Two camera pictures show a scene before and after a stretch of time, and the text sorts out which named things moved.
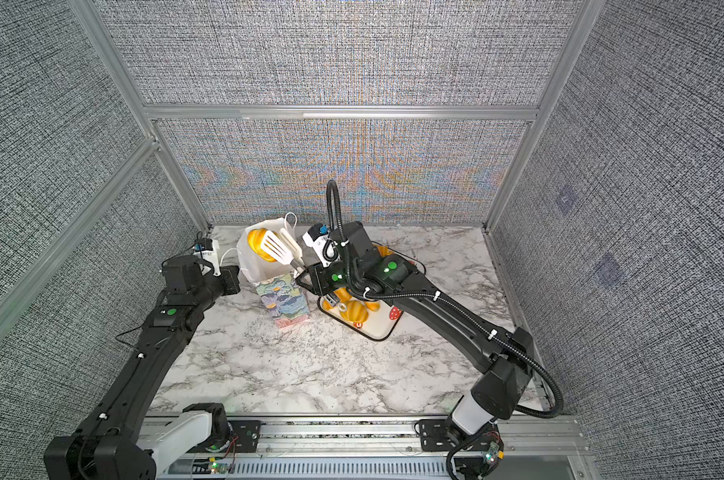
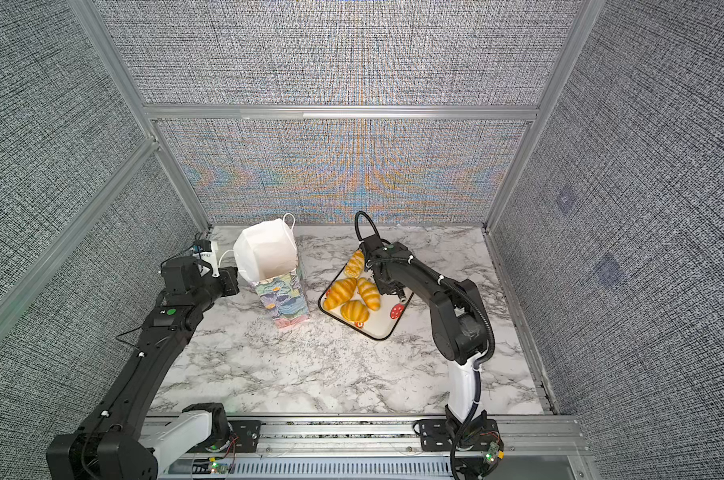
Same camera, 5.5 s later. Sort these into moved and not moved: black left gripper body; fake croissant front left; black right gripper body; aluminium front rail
Moved: black right gripper body
Not moved: black left gripper body; fake croissant front left; aluminium front rail
